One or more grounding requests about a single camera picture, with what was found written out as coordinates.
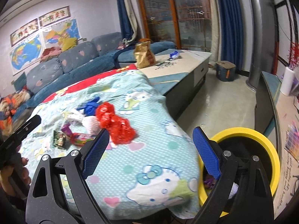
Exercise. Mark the wooden glass sliding door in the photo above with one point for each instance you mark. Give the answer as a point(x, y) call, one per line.
point(187, 23)

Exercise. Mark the coffee table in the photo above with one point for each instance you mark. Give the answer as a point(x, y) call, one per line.
point(180, 79)

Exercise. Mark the silver tower air conditioner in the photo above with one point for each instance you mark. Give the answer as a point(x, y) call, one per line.
point(264, 38)

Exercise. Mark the red blanket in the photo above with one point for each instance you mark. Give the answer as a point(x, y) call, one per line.
point(87, 82)

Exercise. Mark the Hello Kitty patterned blanket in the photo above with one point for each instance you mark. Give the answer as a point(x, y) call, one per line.
point(159, 169)

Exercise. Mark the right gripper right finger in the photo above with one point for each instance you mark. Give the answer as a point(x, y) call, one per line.
point(242, 191)

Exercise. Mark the TV cabinet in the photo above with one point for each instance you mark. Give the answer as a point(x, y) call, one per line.
point(274, 115)

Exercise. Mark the blue sofa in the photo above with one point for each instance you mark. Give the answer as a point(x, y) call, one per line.
point(83, 61)

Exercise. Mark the blue crumpled glove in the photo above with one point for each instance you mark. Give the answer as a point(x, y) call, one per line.
point(89, 108)

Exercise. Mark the blue curtain right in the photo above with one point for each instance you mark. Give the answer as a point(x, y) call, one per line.
point(232, 41)

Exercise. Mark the blue storage box stool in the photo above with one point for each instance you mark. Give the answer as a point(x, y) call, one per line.
point(225, 71)

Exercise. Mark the blue curtain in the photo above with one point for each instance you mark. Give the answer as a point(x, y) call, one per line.
point(125, 25)
point(232, 41)

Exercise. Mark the red plastic bag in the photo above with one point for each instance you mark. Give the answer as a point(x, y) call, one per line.
point(119, 128)

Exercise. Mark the China map poster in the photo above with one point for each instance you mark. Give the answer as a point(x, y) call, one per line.
point(53, 35)

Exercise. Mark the yellow rimmed trash bin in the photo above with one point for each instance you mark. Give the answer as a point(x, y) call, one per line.
point(244, 142)

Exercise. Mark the blue foil wrapper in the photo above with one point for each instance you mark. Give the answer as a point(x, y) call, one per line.
point(174, 55)

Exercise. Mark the orange clothes pile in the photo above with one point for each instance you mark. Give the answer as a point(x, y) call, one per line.
point(9, 106)

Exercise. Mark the white paper towel roll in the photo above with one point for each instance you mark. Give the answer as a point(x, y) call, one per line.
point(287, 82)

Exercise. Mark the blue curtain left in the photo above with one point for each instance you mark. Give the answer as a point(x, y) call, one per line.
point(125, 25)

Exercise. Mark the framed cross-stitch picture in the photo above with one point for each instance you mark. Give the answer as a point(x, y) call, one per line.
point(54, 16)

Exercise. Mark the red artificial flowers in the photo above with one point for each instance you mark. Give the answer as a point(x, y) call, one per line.
point(293, 56)

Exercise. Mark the world map poster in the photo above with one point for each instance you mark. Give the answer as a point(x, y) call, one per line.
point(26, 53)

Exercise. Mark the yellow cushion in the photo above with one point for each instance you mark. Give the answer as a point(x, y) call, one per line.
point(68, 43)

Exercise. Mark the green snack wrapper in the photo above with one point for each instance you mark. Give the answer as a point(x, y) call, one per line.
point(59, 140)

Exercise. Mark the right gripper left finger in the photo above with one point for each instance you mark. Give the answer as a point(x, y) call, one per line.
point(46, 202)

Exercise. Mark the gold paper bag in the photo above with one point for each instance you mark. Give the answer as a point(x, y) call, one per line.
point(143, 55)

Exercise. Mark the person's left hand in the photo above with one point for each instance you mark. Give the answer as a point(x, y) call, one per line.
point(11, 157)

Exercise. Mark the colourful bead tray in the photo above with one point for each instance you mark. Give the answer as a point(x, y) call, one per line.
point(292, 141)

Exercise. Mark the colourful candy wrapper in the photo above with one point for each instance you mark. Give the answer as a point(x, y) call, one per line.
point(78, 139)

